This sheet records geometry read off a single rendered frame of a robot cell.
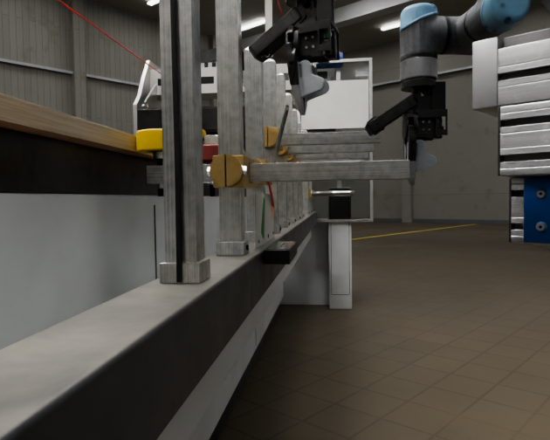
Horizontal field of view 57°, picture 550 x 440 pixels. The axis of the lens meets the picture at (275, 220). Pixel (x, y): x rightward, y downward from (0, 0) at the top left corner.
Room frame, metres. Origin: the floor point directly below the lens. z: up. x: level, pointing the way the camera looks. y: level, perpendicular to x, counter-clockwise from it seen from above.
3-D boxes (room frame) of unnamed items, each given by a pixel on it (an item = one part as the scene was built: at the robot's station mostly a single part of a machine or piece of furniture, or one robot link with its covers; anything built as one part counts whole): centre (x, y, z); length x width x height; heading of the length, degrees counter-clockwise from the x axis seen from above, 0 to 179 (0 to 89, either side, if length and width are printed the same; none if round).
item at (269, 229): (1.03, 0.02, 0.75); 0.26 x 0.01 x 0.10; 173
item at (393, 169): (0.84, 0.00, 0.83); 0.43 x 0.03 x 0.04; 83
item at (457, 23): (1.05, -0.41, 1.12); 0.11 x 0.11 x 0.08; 4
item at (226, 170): (0.83, 0.07, 0.83); 0.13 x 0.06 x 0.05; 173
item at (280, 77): (1.56, -0.02, 0.93); 0.03 x 0.03 x 0.48; 83
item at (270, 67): (1.31, 0.01, 0.91); 0.03 x 0.03 x 0.48; 83
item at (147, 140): (0.87, 0.19, 0.85); 0.08 x 0.08 x 0.11
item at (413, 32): (1.06, -0.31, 1.12); 0.09 x 0.08 x 0.11; 94
